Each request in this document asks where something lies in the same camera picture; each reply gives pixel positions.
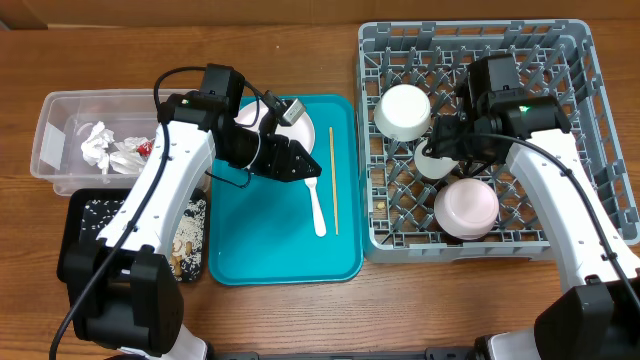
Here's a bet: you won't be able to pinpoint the small white round cup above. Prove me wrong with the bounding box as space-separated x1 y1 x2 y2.
414 140 458 180

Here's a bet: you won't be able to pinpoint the white bowl with nuts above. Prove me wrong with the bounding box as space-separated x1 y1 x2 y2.
373 84 431 142

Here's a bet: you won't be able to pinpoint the pink bowl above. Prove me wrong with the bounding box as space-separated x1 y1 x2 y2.
434 178 499 241

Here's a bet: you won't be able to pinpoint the red snack wrapper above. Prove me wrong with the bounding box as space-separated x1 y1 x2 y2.
136 141 153 158

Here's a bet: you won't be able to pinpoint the large white tissue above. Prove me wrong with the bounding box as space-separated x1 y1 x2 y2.
109 137 153 175

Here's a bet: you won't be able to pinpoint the small white tissue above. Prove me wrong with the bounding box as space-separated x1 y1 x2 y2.
81 121 114 175

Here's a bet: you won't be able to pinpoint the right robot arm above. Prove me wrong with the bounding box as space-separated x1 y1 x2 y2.
423 96 639 359

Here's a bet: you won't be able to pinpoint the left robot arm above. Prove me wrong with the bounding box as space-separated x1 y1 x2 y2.
49 91 322 359

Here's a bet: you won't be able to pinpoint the grey dishwasher rack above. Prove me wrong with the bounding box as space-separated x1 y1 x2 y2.
356 19 639 263

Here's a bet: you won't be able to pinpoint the pink white plate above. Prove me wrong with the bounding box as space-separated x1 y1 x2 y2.
235 101 315 154

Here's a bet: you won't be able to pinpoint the wooden chopstick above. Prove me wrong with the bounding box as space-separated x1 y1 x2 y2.
329 127 339 236

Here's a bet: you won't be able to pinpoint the teal plastic tray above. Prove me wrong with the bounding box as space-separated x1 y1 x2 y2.
209 94 367 286

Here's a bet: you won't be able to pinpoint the white plastic fork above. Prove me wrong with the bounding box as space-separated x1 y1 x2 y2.
304 177 327 237

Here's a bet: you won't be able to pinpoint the spilled rice and nuts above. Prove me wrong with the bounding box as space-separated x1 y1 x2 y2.
79 197 207 283

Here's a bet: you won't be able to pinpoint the clear plastic bin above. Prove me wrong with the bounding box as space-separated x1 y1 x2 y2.
29 88 215 196

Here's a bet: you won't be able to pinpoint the black plastic tray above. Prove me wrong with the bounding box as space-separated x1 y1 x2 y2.
56 188 210 283

